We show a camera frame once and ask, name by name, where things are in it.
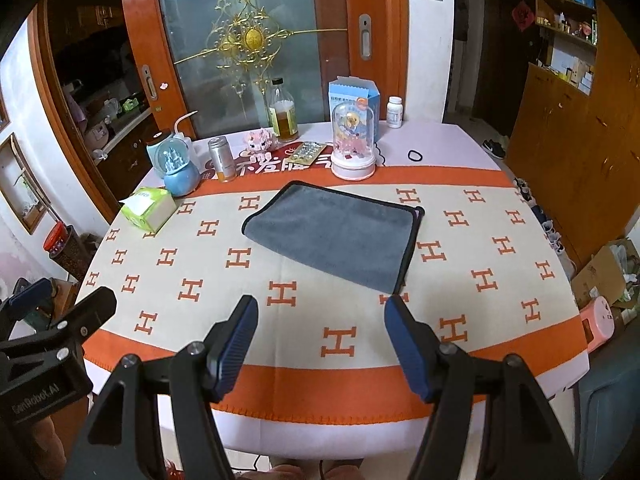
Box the pill blister pack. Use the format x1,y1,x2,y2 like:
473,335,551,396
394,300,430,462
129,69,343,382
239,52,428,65
287,140,329,167

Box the red lidded bin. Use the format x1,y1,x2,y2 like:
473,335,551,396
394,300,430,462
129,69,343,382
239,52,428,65
42,220,89,282

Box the pink plastic stool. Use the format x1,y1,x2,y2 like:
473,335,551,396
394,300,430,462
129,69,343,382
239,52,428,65
580,295,615,357

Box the pink pig toy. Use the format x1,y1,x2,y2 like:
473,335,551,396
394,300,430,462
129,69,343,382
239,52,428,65
242,128,279,154

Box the dark wooden door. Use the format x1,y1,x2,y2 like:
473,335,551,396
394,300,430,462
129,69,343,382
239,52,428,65
472,0,540,137

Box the green tissue box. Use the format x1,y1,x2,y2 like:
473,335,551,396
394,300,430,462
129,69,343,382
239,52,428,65
119,186,179,235

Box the grey green chair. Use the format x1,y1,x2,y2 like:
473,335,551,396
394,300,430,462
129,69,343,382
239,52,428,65
574,339,640,480

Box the blue and white carton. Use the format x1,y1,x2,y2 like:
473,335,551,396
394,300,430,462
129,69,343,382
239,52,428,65
327,76,381,144

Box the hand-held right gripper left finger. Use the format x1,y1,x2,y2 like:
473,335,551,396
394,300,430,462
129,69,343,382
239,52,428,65
65,294,261,480

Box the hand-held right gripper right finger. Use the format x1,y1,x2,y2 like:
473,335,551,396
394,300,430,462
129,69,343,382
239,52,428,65
383,293,584,480

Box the wooden shelf cabinet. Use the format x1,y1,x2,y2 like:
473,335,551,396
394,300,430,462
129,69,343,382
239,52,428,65
504,0,640,281

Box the dark lidded tumbler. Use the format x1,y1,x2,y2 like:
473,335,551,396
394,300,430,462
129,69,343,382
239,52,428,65
146,132,176,179

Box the cardboard box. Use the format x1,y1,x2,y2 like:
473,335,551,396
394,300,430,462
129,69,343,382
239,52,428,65
570,239,640,312

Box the grey towel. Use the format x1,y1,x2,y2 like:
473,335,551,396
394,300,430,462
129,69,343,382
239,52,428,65
242,180,426,296

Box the wooden picture frame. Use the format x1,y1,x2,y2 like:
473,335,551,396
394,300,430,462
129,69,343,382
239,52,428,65
0,132,49,235

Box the glass bottle with amber liquid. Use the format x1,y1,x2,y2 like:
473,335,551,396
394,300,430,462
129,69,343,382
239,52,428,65
268,77,300,143

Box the red paper decoration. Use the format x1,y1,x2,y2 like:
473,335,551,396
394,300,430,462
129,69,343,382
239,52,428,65
510,2,535,34

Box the orange and cream patterned blanket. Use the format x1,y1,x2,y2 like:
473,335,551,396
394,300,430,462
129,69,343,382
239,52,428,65
82,165,591,424

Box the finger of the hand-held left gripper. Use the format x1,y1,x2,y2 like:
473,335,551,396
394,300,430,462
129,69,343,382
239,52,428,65
0,277,57,332
0,286,118,362

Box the white curved-neck device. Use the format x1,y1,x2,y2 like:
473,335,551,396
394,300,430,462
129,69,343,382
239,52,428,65
172,111,199,160

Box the assorted small boxes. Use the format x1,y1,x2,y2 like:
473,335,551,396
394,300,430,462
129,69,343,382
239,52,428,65
536,0,600,96

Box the clear dome music box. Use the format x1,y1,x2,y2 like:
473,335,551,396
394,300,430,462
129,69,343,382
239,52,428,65
329,99,377,180

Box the row of shoes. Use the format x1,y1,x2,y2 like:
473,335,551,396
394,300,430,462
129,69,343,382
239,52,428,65
514,177,572,262

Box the blue snow globe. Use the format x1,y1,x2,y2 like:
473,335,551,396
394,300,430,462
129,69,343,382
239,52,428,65
154,140,201,197

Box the orange framed glass sliding door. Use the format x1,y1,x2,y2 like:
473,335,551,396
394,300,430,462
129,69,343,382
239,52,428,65
118,0,411,141

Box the silver drink can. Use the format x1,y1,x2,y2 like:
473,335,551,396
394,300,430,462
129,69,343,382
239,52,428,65
207,135,237,183

